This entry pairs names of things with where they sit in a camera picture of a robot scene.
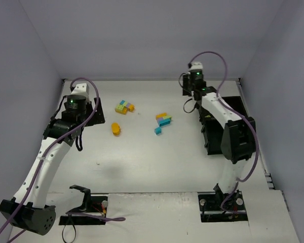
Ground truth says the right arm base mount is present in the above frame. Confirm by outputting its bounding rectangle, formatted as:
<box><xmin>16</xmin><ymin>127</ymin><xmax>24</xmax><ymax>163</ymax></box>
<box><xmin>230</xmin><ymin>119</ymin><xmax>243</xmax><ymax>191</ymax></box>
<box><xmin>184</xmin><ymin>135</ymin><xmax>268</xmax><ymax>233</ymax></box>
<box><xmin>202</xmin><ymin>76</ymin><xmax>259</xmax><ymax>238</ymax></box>
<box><xmin>198</xmin><ymin>190</ymin><xmax>248</xmax><ymax>223</ymax></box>

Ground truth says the teal purple lego stack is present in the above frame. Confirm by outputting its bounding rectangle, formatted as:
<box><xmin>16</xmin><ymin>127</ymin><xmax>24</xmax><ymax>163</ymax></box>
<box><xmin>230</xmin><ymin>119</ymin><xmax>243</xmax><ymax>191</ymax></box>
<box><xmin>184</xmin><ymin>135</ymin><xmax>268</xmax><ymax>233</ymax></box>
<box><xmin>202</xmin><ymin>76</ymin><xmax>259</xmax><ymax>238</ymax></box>
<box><xmin>120</xmin><ymin>100</ymin><xmax>132</xmax><ymax>109</ymax></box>

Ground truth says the multicolor lego cluster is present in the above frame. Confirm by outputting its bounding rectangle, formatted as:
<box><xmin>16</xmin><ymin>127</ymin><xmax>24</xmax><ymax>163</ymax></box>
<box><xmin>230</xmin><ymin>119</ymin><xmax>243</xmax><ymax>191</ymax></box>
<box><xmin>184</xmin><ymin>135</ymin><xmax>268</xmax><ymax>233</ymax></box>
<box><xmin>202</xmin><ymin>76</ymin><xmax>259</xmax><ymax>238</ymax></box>
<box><xmin>156</xmin><ymin>113</ymin><xmax>172</xmax><ymax>127</ymax></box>

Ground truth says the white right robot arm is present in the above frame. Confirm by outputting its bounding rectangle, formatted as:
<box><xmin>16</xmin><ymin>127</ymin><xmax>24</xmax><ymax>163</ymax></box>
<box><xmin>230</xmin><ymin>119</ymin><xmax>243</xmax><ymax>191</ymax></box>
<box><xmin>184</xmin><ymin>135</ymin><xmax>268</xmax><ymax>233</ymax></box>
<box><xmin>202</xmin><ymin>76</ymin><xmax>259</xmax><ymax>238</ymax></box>
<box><xmin>182</xmin><ymin>61</ymin><xmax>259</xmax><ymax>199</ymax></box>

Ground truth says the black four-compartment sorting bin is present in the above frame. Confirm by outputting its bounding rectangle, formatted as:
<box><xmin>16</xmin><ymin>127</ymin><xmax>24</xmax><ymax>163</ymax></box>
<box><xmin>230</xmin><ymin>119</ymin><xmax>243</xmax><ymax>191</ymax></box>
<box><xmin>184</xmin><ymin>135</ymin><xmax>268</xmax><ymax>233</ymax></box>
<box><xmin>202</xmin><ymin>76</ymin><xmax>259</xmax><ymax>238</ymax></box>
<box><xmin>198</xmin><ymin>96</ymin><xmax>247</xmax><ymax>155</ymax></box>

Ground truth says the yellow rounded lego brick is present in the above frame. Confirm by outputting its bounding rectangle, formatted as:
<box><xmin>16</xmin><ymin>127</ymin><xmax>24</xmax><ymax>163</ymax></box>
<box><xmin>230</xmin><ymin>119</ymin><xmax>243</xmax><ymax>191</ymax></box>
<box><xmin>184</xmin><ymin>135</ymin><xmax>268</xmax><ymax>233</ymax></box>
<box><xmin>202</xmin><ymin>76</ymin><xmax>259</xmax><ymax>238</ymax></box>
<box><xmin>111</xmin><ymin>123</ymin><xmax>121</xmax><ymax>136</ymax></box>

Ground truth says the lime green rounded lego brick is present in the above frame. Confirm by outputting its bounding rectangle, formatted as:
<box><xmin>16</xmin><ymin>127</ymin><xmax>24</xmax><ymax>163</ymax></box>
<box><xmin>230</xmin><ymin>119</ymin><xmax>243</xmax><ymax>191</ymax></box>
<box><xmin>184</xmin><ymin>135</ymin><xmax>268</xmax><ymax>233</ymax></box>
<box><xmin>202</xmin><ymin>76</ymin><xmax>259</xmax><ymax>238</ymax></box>
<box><xmin>115</xmin><ymin>104</ymin><xmax>128</xmax><ymax>114</ymax></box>

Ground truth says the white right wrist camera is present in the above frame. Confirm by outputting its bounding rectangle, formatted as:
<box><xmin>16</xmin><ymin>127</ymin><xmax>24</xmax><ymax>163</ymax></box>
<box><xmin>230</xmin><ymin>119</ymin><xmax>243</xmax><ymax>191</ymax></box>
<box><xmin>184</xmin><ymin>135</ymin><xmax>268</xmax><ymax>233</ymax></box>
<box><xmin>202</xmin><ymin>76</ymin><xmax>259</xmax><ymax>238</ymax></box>
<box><xmin>188</xmin><ymin>62</ymin><xmax>203</xmax><ymax>71</ymax></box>

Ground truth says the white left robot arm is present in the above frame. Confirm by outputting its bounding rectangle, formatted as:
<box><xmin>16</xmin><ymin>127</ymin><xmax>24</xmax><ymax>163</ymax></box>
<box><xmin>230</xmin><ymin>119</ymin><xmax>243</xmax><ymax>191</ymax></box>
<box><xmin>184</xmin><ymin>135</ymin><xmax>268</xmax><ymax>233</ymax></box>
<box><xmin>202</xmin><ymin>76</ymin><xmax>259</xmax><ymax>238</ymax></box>
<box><xmin>0</xmin><ymin>83</ymin><xmax>105</xmax><ymax>235</ymax></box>

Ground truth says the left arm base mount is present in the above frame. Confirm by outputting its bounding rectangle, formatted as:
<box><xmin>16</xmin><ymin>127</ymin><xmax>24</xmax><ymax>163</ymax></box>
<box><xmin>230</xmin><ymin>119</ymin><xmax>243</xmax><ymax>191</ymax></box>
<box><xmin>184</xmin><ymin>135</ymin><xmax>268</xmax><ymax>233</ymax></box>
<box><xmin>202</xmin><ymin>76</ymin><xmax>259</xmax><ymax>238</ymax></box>
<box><xmin>58</xmin><ymin>185</ymin><xmax>108</xmax><ymax>226</ymax></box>

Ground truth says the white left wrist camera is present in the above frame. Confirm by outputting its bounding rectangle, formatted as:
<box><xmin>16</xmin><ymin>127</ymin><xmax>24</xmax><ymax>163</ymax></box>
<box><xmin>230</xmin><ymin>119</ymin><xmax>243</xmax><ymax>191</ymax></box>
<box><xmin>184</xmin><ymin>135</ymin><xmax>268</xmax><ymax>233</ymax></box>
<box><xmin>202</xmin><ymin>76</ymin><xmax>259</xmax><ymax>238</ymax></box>
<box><xmin>71</xmin><ymin>83</ymin><xmax>90</xmax><ymax>99</ymax></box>

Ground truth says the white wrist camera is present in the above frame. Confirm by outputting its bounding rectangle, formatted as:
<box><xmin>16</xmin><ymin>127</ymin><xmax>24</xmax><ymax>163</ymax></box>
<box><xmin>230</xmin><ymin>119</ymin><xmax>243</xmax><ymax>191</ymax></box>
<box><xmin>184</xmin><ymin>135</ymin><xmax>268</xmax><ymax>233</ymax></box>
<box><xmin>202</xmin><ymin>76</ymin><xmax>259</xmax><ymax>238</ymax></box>
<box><xmin>188</xmin><ymin>62</ymin><xmax>203</xmax><ymax>71</ymax></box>
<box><xmin>71</xmin><ymin>83</ymin><xmax>90</xmax><ymax>99</ymax></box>

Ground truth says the teal small lego brick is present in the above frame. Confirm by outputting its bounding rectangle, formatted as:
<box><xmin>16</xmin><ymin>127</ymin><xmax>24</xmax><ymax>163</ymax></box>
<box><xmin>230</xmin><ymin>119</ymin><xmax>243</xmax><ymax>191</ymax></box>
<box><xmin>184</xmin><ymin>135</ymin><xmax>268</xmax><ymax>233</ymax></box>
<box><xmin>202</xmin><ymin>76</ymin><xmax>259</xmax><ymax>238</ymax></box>
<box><xmin>154</xmin><ymin>127</ymin><xmax>162</xmax><ymax>135</ymax></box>

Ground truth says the yellow small lego brick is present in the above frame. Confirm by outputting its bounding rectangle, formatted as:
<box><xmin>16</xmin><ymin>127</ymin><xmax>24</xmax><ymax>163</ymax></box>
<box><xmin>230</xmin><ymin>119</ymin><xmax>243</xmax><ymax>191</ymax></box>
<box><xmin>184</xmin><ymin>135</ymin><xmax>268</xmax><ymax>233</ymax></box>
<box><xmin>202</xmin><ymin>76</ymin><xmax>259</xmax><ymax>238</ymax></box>
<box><xmin>126</xmin><ymin>103</ymin><xmax>135</xmax><ymax>112</ymax></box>

